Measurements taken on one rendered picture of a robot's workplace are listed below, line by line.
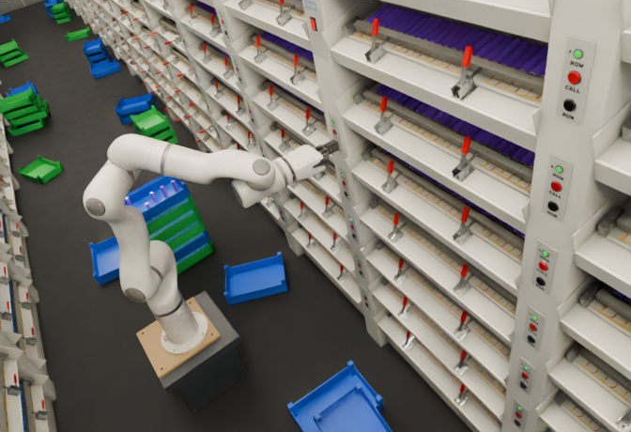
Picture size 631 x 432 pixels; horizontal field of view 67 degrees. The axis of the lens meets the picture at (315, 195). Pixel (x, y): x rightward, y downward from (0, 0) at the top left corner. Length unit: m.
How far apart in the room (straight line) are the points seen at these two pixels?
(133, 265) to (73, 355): 1.07
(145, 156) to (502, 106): 0.90
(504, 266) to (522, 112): 0.38
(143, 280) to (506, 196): 1.16
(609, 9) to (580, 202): 0.30
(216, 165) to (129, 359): 1.40
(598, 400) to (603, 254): 0.39
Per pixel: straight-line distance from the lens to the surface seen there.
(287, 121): 1.75
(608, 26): 0.71
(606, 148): 0.81
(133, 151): 1.36
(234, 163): 1.24
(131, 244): 1.62
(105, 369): 2.51
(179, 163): 1.33
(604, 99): 0.75
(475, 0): 0.84
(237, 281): 2.52
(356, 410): 1.91
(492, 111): 0.90
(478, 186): 1.03
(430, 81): 1.01
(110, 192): 1.45
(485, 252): 1.15
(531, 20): 0.78
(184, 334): 1.94
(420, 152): 1.13
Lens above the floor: 1.77
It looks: 38 degrees down
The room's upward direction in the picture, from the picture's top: 13 degrees counter-clockwise
